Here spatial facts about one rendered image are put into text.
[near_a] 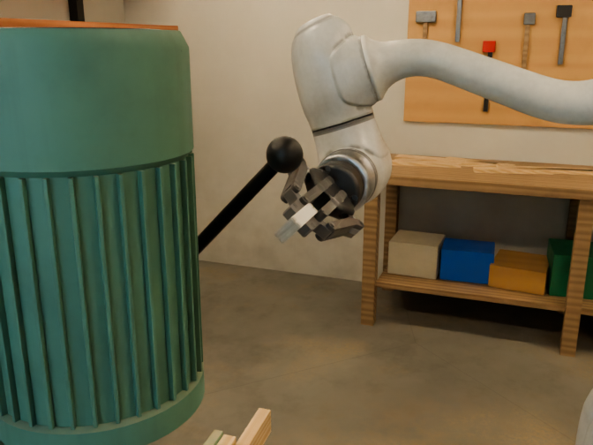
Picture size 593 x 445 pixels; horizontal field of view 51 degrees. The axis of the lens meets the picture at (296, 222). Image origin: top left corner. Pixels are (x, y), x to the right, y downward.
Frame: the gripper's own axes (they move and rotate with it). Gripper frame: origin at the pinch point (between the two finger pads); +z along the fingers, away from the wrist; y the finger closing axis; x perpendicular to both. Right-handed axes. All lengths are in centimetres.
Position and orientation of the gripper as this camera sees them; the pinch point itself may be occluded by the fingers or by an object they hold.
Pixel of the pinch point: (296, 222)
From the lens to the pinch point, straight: 70.8
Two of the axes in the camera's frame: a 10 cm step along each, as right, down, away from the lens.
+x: 6.7, -6.3, -4.0
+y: -6.8, -7.3, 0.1
